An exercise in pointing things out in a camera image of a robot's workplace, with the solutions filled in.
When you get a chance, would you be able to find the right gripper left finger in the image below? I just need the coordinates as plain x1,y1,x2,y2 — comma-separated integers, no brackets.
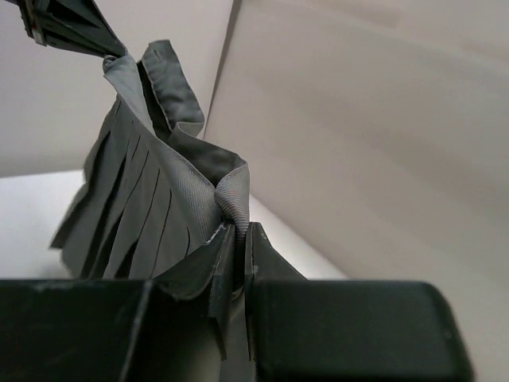
1,224,235,381

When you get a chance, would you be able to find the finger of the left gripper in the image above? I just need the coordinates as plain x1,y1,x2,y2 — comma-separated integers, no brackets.
14,0,126,57

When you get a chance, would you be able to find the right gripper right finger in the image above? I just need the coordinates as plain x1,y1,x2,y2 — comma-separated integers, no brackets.
245,223,475,381

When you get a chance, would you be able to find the grey pleated skirt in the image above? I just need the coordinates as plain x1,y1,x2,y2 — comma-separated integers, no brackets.
52,40,255,381

